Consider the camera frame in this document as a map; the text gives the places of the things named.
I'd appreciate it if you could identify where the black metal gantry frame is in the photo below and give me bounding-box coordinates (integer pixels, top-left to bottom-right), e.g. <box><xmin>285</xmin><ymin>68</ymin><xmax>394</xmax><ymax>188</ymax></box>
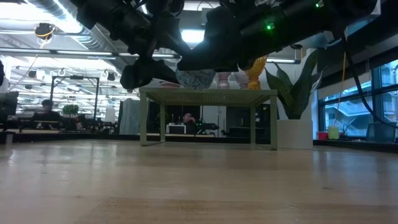
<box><xmin>48</xmin><ymin>75</ymin><xmax>100</xmax><ymax>121</ymax></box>

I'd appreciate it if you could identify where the pink glass candle holder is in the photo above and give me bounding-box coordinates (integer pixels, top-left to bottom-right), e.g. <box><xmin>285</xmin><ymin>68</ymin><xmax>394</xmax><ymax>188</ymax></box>
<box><xmin>216</xmin><ymin>72</ymin><xmax>232</xmax><ymax>90</ymax></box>

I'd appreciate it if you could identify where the clear glass candle holder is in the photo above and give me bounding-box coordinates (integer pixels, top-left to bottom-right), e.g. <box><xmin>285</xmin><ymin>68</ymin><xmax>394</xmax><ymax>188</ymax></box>
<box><xmin>233</xmin><ymin>70</ymin><xmax>250</xmax><ymax>90</ymax></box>

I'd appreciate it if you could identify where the black cable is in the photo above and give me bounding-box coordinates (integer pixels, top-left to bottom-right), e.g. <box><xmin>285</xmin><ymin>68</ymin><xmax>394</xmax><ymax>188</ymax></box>
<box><xmin>340</xmin><ymin>29</ymin><xmax>398</xmax><ymax>130</ymax></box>

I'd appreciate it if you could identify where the yellow-green container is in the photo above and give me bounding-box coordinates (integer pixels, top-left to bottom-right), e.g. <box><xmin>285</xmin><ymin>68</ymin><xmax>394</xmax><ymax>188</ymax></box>
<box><xmin>328</xmin><ymin>125</ymin><xmax>340</xmax><ymax>140</ymax></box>

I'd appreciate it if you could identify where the small potted plant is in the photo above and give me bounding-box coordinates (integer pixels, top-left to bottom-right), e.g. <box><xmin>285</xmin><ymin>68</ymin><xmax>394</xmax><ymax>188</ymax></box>
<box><xmin>62</xmin><ymin>104</ymin><xmax>80</xmax><ymax>121</ymax></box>

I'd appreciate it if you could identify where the grey fabric panel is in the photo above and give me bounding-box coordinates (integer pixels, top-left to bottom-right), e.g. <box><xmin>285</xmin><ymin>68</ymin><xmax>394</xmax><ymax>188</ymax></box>
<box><xmin>119</xmin><ymin>98</ymin><xmax>141</xmax><ymax>135</ymax></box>

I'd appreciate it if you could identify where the blue patterned candle tin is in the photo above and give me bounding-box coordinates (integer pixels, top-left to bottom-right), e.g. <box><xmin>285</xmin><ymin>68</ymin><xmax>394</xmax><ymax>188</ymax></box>
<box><xmin>175</xmin><ymin>68</ymin><xmax>217</xmax><ymax>91</ymax></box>

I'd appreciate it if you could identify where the black monitor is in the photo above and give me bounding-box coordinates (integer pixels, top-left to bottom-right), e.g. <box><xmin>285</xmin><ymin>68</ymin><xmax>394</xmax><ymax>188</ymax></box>
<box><xmin>0</xmin><ymin>91</ymin><xmax>19</xmax><ymax>116</ymax></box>

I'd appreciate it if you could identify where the person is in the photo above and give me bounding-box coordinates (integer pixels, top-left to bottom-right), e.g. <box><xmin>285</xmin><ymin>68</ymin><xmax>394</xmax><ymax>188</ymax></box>
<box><xmin>182</xmin><ymin>113</ymin><xmax>197</xmax><ymax>127</ymax></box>
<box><xmin>32</xmin><ymin>98</ymin><xmax>62</xmax><ymax>130</ymax></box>

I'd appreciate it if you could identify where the green leafy plant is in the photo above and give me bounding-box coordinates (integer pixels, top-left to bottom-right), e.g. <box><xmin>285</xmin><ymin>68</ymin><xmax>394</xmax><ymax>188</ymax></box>
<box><xmin>264</xmin><ymin>49</ymin><xmax>327</xmax><ymax>121</ymax></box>

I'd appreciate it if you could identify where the black round ceiling device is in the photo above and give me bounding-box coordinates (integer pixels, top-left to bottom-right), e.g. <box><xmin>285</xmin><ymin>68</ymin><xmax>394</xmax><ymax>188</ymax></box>
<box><xmin>34</xmin><ymin>22</ymin><xmax>56</xmax><ymax>40</ymax></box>

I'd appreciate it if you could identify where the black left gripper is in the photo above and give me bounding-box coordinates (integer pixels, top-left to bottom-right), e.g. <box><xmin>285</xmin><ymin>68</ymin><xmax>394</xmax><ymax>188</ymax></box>
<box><xmin>119</xmin><ymin>24</ymin><xmax>191</xmax><ymax>90</ymax></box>

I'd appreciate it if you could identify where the amber glass candle holder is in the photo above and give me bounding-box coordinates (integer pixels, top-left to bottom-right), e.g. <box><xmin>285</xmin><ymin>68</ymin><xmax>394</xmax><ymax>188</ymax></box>
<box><xmin>244</xmin><ymin>55</ymin><xmax>268</xmax><ymax>90</ymax></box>

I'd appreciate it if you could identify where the green perforated metal shelf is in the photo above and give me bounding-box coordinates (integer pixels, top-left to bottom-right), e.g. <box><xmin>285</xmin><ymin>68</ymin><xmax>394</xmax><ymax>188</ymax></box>
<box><xmin>139</xmin><ymin>86</ymin><xmax>279</xmax><ymax>151</ymax></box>

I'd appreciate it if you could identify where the yellow cable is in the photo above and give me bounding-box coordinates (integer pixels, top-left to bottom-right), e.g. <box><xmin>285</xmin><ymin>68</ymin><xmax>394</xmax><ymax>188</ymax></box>
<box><xmin>335</xmin><ymin>51</ymin><xmax>348</xmax><ymax>125</ymax></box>

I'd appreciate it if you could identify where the white plant pot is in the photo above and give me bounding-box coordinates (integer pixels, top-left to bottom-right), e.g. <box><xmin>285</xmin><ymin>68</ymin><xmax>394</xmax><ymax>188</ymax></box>
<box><xmin>276</xmin><ymin>119</ymin><xmax>314</xmax><ymax>150</ymax></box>

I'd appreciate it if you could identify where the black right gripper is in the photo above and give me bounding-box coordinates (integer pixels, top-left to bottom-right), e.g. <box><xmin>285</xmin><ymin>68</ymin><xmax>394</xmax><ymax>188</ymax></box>
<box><xmin>176</xmin><ymin>6</ymin><xmax>250</xmax><ymax>72</ymax></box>

